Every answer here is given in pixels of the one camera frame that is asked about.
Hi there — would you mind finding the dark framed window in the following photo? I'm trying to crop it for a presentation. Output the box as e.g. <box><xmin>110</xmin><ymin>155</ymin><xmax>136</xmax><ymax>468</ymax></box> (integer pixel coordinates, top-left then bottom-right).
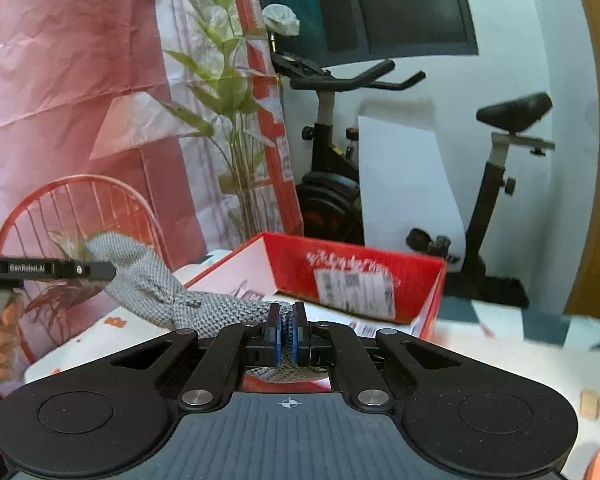
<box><xmin>250</xmin><ymin>0</ymin><xmax>481</xmax><ymax>68</ymax></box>

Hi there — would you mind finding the patterned tablecloth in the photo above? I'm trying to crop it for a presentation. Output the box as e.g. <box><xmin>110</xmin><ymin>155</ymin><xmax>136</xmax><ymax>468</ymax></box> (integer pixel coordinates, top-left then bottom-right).
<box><xmin>20</xmin><ymin>247</ymin><xmax>600</xmax><ymax>480</ymax></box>

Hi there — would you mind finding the white plastic bag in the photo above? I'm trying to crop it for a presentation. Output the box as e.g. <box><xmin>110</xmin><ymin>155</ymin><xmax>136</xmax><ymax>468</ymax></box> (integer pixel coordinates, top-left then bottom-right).
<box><xmin>261</xmin><ymin>4</ymin><xmax>301</xmax><ymax>37</ymax></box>

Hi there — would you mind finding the white foam board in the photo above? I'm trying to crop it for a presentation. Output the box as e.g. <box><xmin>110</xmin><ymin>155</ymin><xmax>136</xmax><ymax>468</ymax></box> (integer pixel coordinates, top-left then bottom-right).
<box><xmin>357</xmin><ymin>97</ymin><xmax>466</xmax><ymax>256</ymax></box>

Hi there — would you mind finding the printed plant backdrop cloth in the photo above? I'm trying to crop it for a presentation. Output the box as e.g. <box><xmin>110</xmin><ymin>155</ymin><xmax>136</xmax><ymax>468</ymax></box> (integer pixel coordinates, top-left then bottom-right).
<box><xmin>0</xmin><ymin>0</ymin><xmax>306</xmax><ymax>361</ymax></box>

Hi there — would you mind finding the red cardboard box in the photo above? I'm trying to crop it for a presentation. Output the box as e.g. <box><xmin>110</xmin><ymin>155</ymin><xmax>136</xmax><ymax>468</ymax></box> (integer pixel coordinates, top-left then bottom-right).
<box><xmin>182</xmin><ymin>231</ymin><xmax>448</xmax><ymax>393</ymax></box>

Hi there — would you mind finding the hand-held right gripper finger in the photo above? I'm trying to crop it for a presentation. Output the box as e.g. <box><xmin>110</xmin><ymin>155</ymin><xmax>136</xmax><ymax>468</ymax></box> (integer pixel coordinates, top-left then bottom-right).
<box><xmin>286</xmin><ymin>301</ymin><xmax>483</xmax><ymax>413</ymax></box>
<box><xmin>95</xmin><ymin>302</ymin><xmax>287</xmax><ymax>413</ymax></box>

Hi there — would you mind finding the black exercise bike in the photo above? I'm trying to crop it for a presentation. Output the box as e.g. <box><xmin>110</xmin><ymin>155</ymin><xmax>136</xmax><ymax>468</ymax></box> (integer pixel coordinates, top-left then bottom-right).
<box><xmin>270</xmin><ymin>50</ymin><xmax>556</xmax><ymax>311</ymax></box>

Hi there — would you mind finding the person's left hand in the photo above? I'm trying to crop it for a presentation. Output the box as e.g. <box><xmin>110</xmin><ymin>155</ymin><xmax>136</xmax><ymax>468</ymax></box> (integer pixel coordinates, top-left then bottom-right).
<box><xmin>0</xmin><ymin>300</ymin><xmax>26</xmax><ymax>396</ymax></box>

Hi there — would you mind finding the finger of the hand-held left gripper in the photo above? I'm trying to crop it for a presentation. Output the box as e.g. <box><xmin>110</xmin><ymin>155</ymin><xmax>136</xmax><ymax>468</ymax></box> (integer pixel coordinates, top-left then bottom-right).
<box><xmin>75</xmin><ymin>259</ymin><xmax>117</xmax><ymax>281</ymax></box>

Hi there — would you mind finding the grey knitted sock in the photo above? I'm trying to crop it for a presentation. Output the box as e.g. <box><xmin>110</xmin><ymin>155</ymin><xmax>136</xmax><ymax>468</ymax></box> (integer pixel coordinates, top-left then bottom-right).
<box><xmin>82</xmin><ymin>232</ymin><xmax>326</xmax><ymax>383</ymax></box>

